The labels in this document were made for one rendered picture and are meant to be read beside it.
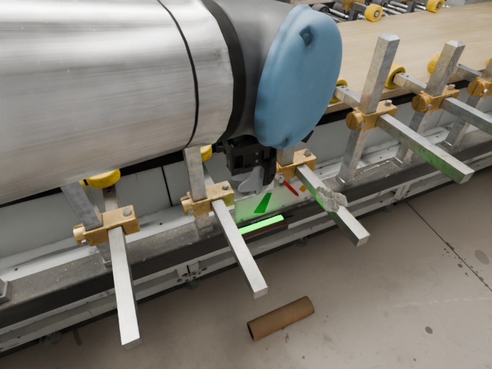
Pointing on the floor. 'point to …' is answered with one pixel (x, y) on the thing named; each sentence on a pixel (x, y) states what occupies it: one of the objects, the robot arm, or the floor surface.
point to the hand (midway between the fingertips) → (260, 187)
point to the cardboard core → (280, 318)
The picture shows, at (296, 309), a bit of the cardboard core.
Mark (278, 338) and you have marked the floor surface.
